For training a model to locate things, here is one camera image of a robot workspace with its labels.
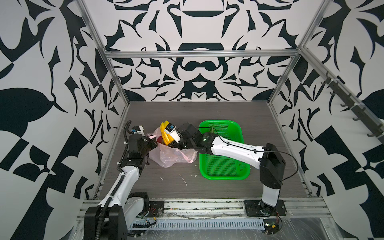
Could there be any yellow banana bunch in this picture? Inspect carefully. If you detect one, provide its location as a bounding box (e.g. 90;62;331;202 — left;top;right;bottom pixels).
160;121;175;146

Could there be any pink plastic bag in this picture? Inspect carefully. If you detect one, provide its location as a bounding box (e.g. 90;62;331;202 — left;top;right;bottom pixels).
146;128;198;168

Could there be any green plastic basket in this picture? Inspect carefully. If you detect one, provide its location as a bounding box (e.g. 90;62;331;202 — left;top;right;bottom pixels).
199;120;251;180

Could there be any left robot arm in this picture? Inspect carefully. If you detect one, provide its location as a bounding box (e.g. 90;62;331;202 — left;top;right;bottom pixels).
84;134;158;240

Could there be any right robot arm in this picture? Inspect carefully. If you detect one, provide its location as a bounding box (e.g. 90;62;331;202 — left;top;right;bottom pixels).
165;123;286;215

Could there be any small circuit board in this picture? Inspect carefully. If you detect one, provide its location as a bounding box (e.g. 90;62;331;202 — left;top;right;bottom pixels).
262;218;283;236

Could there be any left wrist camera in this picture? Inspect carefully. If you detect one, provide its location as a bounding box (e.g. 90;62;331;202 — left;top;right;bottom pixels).
131;125;145;136

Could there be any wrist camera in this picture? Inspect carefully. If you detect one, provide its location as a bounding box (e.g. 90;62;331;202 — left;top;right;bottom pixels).
165;123;181;143
131;125;145;136

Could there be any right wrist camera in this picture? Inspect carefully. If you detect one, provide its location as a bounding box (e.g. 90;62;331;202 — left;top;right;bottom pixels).
165;123;181;143

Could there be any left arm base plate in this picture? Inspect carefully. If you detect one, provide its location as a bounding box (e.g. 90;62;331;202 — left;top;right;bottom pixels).
144;201;165;218

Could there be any aluminium front rail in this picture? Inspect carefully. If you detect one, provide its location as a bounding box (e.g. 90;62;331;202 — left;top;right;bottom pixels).
76;197;331;221

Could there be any white slotted cable duct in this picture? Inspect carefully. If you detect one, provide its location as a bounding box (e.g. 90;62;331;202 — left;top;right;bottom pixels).
131;219;265;231

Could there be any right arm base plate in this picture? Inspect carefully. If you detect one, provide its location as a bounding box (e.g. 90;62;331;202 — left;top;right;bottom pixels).
244;200;287;218

